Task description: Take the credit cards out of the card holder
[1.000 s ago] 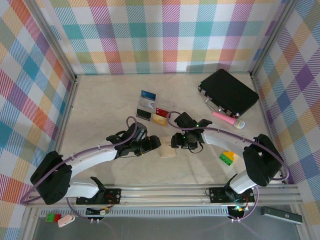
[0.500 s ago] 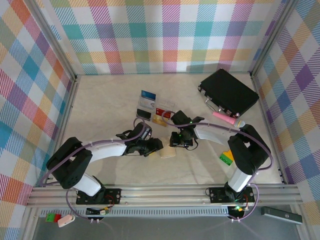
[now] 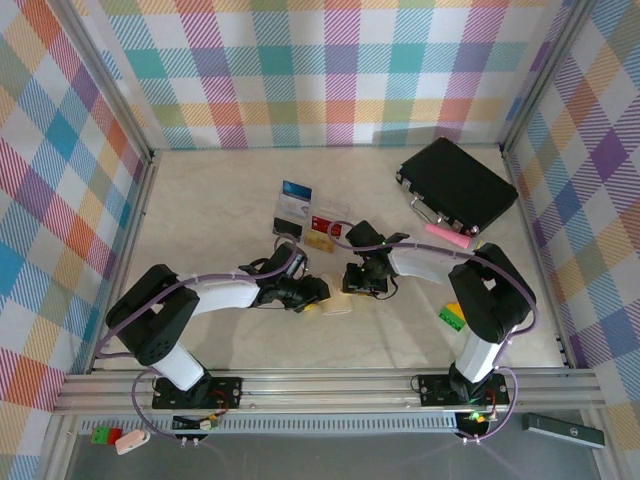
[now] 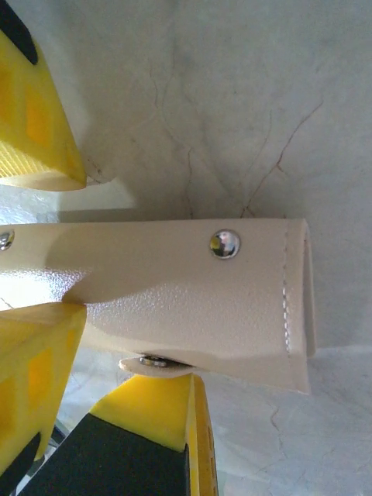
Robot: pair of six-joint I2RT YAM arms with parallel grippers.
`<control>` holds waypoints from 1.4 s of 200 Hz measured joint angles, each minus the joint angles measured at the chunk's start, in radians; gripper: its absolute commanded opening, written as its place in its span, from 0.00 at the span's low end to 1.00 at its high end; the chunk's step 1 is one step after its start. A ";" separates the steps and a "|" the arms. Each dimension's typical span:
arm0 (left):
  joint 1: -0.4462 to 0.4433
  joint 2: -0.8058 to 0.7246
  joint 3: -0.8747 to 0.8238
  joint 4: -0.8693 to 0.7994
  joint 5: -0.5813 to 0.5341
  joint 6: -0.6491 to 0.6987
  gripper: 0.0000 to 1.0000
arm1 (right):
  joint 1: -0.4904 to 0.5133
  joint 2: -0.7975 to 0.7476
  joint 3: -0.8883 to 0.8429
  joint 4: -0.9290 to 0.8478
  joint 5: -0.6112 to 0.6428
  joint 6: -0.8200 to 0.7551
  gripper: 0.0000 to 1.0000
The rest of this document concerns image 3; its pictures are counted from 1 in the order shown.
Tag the tan card holder blue lining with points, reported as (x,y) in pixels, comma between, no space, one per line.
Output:
(339,305)

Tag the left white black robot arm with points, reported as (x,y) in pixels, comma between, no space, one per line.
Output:
(225,295)

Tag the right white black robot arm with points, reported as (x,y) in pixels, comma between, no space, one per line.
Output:
(420,265)

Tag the red credit card white logo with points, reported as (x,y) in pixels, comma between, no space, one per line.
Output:
(325,227)

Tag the clear acrylic card stand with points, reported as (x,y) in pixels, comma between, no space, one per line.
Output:
(336,206)

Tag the gold credit card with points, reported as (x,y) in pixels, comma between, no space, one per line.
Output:
(320,242)

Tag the plain black credit card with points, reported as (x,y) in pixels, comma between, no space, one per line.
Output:
(287,227)

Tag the white credit card orange logo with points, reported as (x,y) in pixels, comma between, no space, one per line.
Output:
(295,206)

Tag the blue credit card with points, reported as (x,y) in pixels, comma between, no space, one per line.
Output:
(297,190)

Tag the black briefcase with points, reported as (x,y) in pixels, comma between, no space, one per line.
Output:
(460,185)

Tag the green yellow toy brick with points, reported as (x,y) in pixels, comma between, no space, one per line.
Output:
(452,317)

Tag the small wiring connector board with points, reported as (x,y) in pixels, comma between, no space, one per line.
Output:
(207,424)
(475,417)

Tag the pink eraser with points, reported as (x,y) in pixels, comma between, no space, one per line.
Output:
(131,442)

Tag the red green block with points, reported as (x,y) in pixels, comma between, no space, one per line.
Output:
(102,435)

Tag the black flat device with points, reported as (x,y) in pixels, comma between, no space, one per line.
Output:
(560,430)

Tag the aluminium mounting rail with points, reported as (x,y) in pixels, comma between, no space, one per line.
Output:
(325,395)

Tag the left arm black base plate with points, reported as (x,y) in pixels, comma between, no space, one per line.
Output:
(227,392)

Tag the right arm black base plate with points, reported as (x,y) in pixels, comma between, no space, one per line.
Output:
(430,390)

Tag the aluminium side rail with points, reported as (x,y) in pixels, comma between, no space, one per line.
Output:
(127,250)
(537,260)

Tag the aluminium frame post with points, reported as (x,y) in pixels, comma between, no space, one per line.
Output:
(545,75)
(107,85)

